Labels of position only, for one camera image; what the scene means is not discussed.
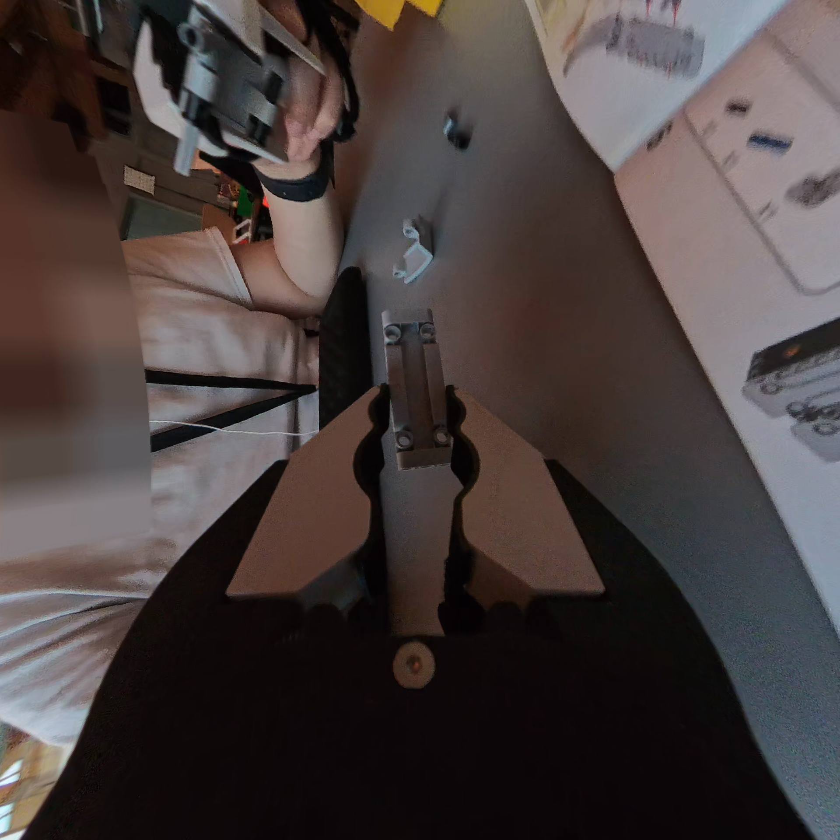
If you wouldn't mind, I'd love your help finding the person's left hand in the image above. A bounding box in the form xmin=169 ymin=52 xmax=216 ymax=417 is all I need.
xmin=274 ymin=56 xmax=345 ymax=165

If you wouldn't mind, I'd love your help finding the grey desk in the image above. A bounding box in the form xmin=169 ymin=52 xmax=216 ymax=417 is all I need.
xmin=322 ymin=0 xmax=840 ymax=840

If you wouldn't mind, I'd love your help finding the thin white cord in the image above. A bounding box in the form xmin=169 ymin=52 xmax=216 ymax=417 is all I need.
xmin=150 ymin=420 xmax=319 ymax=439

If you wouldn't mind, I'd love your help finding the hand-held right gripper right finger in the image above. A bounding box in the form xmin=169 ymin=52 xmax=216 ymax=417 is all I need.
xmin=441 ymin=385 xmax=605 ymax=611

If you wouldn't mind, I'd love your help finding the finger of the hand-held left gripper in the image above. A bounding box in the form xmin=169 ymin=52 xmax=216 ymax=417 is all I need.
xmin=134 ymin=23 xmax=198 ymax=142
xmin=210 ymin=0 xmax=328 ymax=75

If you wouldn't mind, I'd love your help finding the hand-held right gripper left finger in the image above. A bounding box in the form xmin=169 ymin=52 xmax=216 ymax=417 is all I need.
xmin=226 ymin=385 xmax=391 ymax=611

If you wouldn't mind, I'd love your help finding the white curved brick piece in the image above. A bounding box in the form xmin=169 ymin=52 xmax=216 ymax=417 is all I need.
xmin=392 ymin=220 xmax=436 ymax=284

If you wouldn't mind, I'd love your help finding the person's left forearm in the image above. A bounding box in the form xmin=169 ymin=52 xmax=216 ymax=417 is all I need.
xmin=231 ymin=180 xmax=347 ymax=322

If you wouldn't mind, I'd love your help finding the black shoulder strap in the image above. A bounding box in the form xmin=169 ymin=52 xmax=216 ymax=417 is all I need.
xmin=144 ymin=369 xmax=317 ymax=454

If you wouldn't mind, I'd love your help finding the black wristband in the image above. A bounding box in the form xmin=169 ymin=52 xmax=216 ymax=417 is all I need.
xmin=256 ymin=154 xmax=332 ymax=203

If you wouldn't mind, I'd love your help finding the open instruction booklet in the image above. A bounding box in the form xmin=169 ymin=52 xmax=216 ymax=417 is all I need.
xmin=525 ymin=0 xmax=840 ymax=637

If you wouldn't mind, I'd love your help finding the grey brick assembly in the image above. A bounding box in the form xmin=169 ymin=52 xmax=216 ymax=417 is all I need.
xmin=172 ymin=20 xmax=290 ymax=177

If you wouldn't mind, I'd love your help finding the person's beige shirt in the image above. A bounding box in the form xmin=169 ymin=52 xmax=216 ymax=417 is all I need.
xmin=0 ymin=226 xmax=322 ymax=746

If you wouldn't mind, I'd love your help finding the yellow plastic bin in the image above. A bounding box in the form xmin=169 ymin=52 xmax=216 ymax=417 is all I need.
xmin=356 ymin=0 xmax=447 ymax=32

